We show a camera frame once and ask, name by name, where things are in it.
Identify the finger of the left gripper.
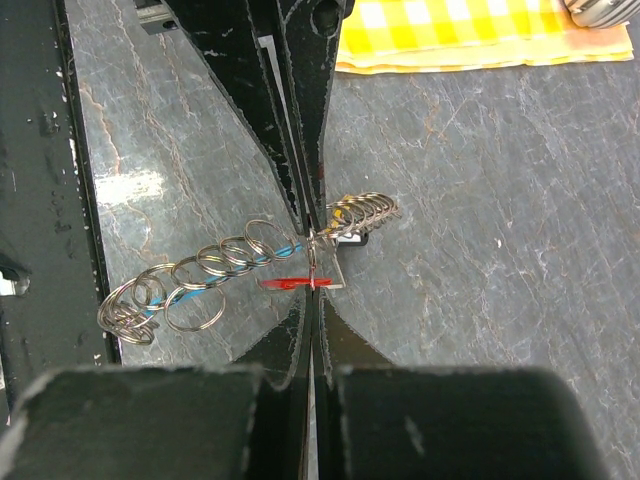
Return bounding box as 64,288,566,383
165,0,304,235
277,1,354,232

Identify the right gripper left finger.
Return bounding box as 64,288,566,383
234,289,312,390

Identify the black key tag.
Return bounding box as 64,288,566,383
336,230,369,247

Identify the yellow key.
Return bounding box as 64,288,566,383
323,207,349,238

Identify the grey striped mug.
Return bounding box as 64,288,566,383
563,0,640,29

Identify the orange checkered cloth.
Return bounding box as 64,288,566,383
336,1,634,75

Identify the red key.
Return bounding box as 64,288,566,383
260,239,347,292

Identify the blue keyring with metal rings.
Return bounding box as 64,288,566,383
97,192,401,346

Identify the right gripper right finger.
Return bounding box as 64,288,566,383
314,290,392,388

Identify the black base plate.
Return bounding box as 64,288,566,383
1,1,121,426

